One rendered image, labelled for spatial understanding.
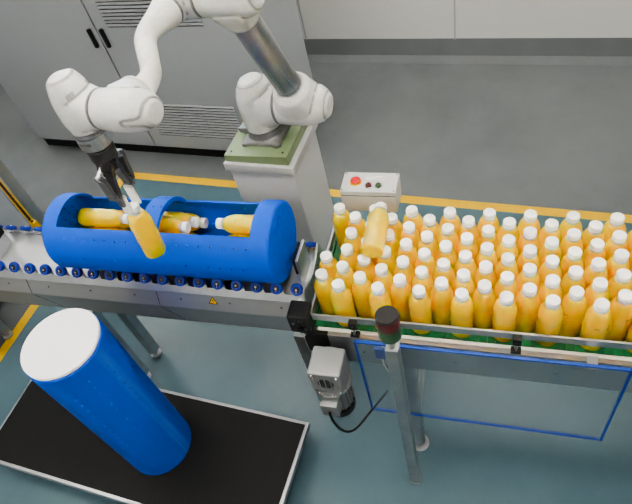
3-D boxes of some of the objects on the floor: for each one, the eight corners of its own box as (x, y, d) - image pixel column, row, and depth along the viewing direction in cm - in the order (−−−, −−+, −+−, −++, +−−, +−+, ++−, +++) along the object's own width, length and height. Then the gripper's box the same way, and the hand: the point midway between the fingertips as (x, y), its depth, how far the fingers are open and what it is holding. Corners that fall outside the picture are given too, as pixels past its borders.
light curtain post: (105, 301, 345) (-106, 41, 218) (113, 302, 344) (-93, 40, 216) (100, 310, 342) (-117, 50, 214) (109, 311, 340) (-104, 49, 212)
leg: (323, 395, 281) (294, 324, 234) (334, 396, 279) (308, 325, 232) (320, 406, 277) (291, 337, 230) (332, 408, 276) (305, 338, 228)
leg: (154, 348, 317) (100, 278, 270) (163, 349, 316) (110, 279, 268) (149, 357, 314) (94, 289, 267) (159, 358, 312) (105, 290, 265)
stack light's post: (411, 473, 250) (386, 339, 167) (420, 475, 249) (400, 340, 166) (410, 483, 248) (383, 351, 165) (419, 484, 246) (398, 353, 164)
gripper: (102, 124, 163) (136, 188, 180) (69, 163, 153) (109, 226, 170) (124, 125, 161) (157, 189, 178) (93, 165, 151) (130, 229, 168)
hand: (129, 199), depth 172 cm, fingers closed on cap, 4 cm apart
